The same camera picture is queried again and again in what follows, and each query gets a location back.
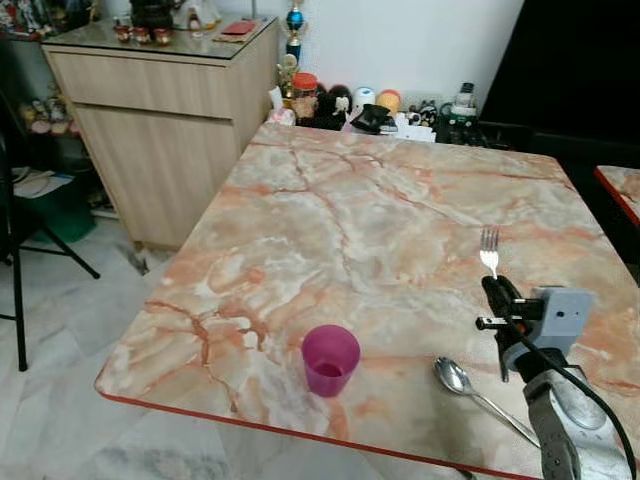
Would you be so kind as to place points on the silver spoon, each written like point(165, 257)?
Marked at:
point(454, 376)

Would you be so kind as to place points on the blue trophy ornament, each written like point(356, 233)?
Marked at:
point(294, 20)

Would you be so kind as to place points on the white figurine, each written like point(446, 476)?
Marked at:
point(201, 13)

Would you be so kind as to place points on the dark green bottle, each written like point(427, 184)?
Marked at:
point(462, 115)

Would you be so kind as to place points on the flat red case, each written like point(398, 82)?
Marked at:
point(240, 28)

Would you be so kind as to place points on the white round container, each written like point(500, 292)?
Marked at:
point(364, 97)

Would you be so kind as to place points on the large black screen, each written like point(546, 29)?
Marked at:
point(565, 65)

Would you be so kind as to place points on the green storage box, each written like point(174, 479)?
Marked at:
point(60, 212)

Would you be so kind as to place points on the black pouch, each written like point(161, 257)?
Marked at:
point(375, 120)

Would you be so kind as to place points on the light wooden cabinet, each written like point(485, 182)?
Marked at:
point(160, 135)

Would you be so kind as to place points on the black teapot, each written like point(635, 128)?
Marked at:
point(156, 12)

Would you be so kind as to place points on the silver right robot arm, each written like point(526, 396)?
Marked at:
point(568, 425)

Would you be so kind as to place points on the red lidded jar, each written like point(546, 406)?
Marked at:
point(304, 95)

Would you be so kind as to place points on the silver fork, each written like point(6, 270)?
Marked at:
point(489, 252)

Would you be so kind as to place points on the yellow round container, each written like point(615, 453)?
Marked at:
point(389, 100)

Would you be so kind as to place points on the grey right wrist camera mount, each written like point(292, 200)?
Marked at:
point(562, 315)

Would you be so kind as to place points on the marble side table red edge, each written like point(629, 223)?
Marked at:
point(622, 185)

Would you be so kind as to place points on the purple plastic cup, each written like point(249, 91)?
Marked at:
point(330, 358)

